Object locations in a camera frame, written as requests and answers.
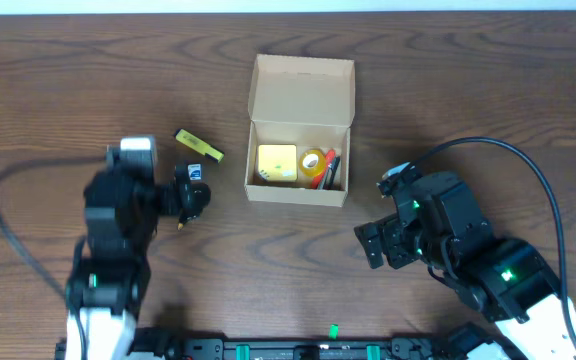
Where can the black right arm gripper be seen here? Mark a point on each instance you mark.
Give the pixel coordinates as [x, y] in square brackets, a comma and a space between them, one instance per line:
[385, 238]

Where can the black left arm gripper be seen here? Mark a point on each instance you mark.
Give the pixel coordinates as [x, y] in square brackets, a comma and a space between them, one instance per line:
[188, 195]

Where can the white blue staples box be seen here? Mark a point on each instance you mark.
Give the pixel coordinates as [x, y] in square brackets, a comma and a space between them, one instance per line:
[194, 172]

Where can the red black stapler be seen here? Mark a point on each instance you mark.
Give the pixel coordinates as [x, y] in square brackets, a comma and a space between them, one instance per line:
[322, 180]

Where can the yellow tape roll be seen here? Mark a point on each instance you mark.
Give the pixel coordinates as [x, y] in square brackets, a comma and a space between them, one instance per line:
[312, 163]

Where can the yellow sticky notes pad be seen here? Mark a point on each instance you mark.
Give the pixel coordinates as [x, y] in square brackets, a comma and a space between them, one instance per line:
[277, 163]

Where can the brown cardboard box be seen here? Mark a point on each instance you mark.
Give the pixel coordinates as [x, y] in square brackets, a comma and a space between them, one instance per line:
[308, 103]

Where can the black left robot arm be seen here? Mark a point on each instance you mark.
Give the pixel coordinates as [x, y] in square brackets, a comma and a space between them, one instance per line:
[110, 272]

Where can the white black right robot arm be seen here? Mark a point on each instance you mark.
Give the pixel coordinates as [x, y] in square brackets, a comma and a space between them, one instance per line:
[506, 280]

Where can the black round tape dispenser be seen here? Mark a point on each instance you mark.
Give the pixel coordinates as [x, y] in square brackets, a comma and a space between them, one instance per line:
[199, 196]

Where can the yellow highlighter marker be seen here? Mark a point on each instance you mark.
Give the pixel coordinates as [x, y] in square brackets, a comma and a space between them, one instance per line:
[198, 145]

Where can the green small clip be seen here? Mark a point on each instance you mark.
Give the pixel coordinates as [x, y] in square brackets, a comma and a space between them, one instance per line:
[333, 331]

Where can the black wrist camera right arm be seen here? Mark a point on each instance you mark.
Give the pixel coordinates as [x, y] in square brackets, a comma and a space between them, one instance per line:
[438, 197]

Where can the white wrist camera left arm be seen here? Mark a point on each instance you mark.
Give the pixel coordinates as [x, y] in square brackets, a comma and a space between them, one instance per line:
[135, 152]

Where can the black mounting rail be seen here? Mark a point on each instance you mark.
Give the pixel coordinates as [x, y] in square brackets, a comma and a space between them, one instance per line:
[468, 342]

